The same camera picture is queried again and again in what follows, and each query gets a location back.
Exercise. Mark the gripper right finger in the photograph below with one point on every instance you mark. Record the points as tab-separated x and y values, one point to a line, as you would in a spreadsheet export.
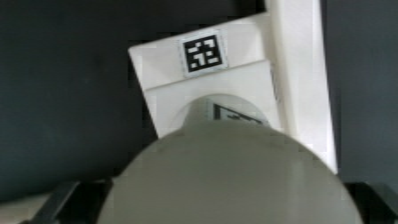
376	200

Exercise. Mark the white lamp base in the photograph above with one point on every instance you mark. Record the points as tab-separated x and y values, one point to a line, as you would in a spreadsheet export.
210	64

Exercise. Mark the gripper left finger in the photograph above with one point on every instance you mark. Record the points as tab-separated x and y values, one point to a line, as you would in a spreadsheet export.
75	203

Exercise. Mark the white right wall bar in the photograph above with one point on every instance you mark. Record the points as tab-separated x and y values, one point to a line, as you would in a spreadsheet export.
296	17

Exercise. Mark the white lamp bulb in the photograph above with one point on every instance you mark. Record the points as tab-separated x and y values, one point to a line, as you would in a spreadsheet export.
228	173

